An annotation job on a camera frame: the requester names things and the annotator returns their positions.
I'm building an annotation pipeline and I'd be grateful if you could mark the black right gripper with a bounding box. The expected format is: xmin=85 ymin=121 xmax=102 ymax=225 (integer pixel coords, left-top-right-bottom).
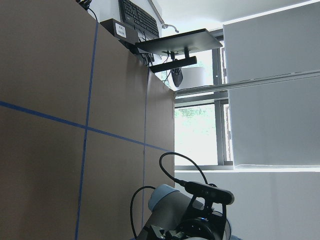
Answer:
xmin=144 ymin=217 xmax=226 ymax=240

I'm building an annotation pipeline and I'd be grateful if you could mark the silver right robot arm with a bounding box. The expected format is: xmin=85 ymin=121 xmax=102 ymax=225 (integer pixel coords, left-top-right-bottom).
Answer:
xmin=134 ymin=182 xmax=238 ymax=240

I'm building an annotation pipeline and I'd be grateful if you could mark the black soundbar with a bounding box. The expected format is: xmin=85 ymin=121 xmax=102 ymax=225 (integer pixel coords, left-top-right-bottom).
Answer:
xmin=149 ymin=56 xmax=197 ymax=73

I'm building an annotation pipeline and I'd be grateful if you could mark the black monitor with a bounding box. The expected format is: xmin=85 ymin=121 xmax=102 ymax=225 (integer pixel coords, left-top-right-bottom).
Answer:
xmin=135 ymin=28 xmax=222 ymax=56

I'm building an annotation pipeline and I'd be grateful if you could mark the black computer keyboard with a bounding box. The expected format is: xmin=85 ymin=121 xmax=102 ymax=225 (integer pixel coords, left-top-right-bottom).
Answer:
xmin=118 ymin=0 xmax=160 ymax=38

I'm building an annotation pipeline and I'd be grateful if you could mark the black labelled box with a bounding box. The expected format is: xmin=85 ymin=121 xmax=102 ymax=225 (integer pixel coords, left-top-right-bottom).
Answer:
xmin=100 ymin=18 xmax=139 ymax=45

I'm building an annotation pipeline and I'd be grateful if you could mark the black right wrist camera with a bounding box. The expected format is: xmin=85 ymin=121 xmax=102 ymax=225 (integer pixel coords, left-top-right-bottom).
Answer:
xmin=184 ymin=181 xmax=235 ymax=205

